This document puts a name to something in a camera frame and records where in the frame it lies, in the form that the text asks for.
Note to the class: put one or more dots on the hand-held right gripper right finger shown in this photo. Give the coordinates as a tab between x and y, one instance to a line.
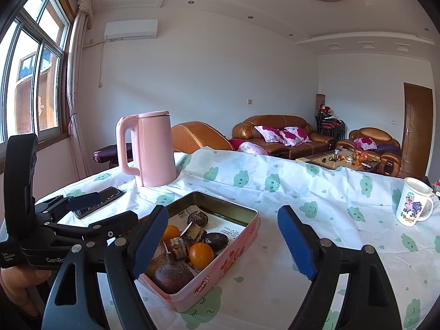
295	244

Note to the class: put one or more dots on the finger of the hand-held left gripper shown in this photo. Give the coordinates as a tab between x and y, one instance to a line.
86	199
113	225

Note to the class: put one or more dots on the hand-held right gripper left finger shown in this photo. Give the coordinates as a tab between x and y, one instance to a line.
147	244

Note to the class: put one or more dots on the purple passion fruit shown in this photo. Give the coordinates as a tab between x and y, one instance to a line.
172	276

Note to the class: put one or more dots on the pink tin box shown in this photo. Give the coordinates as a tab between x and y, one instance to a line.
223	268

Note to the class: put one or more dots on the person's left hand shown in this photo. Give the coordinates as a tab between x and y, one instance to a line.
17	282

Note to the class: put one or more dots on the black phone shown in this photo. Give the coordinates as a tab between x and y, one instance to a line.
110	196

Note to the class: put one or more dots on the purple padded stool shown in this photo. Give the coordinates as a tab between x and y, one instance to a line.
110	153

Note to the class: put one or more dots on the printed paper sheet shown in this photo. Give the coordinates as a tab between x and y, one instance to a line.
230	232

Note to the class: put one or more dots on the pink electric kettle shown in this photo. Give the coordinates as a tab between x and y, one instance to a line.
154	151

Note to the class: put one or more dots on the cluttered coffee table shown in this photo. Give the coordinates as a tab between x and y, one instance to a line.
326	161

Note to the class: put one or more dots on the sliding glass window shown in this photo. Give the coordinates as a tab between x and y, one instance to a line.
41	92

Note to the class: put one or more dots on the white pink pillow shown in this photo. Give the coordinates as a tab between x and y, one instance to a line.
252	148

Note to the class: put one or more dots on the beige curtain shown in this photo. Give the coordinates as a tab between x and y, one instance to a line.
77	92

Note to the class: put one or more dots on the pink floral pillow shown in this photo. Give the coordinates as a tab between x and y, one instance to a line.
366	142
295	135
270	134

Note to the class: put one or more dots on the red blanket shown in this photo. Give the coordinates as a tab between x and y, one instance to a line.
235	143

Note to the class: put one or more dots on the brown leather sofa end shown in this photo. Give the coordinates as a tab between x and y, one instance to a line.
199	137

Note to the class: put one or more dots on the white cartoon mug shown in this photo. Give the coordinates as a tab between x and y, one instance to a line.
409	206

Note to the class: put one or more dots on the stacked dark chairs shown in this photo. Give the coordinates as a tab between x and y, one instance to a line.
330	127

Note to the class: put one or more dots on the long brown leather sofa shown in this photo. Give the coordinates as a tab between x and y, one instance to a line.
275	121

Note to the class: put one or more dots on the purple blanket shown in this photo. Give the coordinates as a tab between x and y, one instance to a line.
388	149

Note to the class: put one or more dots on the brown leather armchair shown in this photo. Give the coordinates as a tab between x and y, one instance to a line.
371	133

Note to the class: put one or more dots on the air conditioner pipe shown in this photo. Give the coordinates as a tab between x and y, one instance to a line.
100	65

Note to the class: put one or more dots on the red plush toy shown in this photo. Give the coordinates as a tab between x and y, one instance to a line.
323	108

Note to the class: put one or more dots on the tall patterned roll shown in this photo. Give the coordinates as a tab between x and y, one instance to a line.
320	101

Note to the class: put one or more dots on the brown wooden door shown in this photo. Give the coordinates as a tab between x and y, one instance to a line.
417	127

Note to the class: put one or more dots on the white air conditioner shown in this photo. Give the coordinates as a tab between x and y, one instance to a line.
130	29

